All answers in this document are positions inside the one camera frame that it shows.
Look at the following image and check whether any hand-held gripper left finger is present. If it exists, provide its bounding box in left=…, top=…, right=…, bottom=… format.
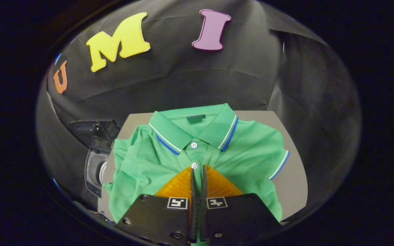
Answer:
left=115, top=165, right=198, bottom=246

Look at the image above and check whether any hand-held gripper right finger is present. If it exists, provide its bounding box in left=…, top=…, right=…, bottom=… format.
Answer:
left=200, top=164, right=282, bottom=244

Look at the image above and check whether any green polo shirt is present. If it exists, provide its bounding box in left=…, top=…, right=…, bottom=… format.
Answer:
left=102, top=104, right=290, bottom=223

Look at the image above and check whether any beige cabinet with dark top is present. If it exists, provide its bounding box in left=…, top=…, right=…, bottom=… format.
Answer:
left=98, top=111, right=308, bottom=222

